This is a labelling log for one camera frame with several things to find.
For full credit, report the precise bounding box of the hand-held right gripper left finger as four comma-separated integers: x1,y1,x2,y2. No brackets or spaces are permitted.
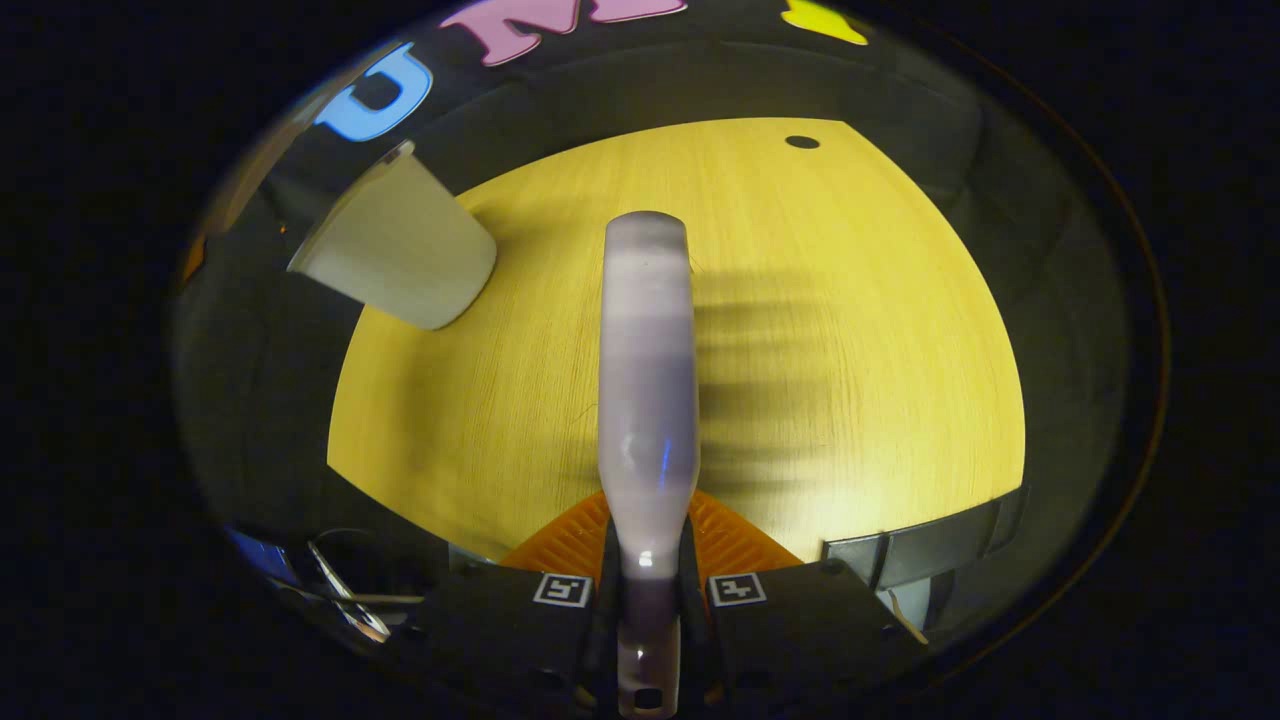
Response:
398,488,615,703

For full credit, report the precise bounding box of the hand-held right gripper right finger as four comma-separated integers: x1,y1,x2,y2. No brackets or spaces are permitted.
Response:
683,488,933,703

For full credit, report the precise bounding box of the small pale purple broom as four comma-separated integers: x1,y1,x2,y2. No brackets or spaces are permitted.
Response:
598,210,701,719

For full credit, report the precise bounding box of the white ribbed garbage bin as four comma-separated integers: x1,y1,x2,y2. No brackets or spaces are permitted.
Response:
287,140,499,332

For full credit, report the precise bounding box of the yellow wooden desktop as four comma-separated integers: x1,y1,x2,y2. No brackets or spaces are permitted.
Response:
327,118,1027,566

